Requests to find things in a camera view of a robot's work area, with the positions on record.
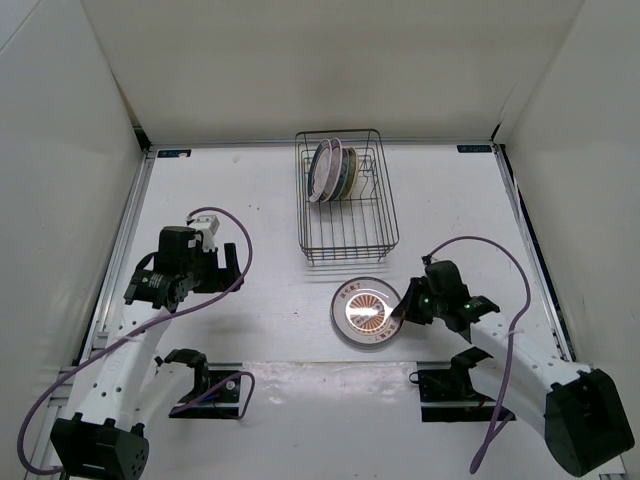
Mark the white green rimmed plate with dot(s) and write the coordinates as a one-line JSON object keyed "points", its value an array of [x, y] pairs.
{"points": [[319, 170]]}

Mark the cream floral plate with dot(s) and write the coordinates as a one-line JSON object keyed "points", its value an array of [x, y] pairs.
{"points": [[352, 173]]}

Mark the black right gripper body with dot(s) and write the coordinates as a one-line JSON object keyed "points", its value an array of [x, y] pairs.
{"points": [[428, 307]]}

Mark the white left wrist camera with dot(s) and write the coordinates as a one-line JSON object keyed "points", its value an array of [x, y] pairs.
{"points": [[207, 225]]}

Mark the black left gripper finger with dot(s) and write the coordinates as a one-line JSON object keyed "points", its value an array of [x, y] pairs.
{"points": [[231, 284], [231, 260]]}

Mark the metal wire dish rack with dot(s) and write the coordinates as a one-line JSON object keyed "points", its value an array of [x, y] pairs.
{"points": [[363, 226]]}

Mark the blue table label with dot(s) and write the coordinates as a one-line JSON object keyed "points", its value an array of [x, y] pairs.
{"points": [[174, 153], [474, 149]]}

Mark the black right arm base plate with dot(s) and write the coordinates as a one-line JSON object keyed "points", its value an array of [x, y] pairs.
{"points": [[444, 398]]}

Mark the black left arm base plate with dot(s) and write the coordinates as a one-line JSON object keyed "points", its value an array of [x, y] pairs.
{"points": [[226, 396]]}

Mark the right blue table label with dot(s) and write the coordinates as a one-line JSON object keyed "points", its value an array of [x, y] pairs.
{"points": [[474, 149]]}

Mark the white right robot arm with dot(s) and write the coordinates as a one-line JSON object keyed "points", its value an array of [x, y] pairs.
{"points": [[576, 409]]}

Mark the left blue table label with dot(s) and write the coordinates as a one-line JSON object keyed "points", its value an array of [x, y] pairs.
{"points": [[174, 153]]}

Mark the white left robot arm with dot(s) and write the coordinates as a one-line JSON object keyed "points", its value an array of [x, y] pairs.
{"points": [[105, 437]]}

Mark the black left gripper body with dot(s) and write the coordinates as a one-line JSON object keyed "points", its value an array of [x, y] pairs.
{"points": [[204, 271]]}

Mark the teal patterned plate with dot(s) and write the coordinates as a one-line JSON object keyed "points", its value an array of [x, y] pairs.
{"points": [[343, 177]]}

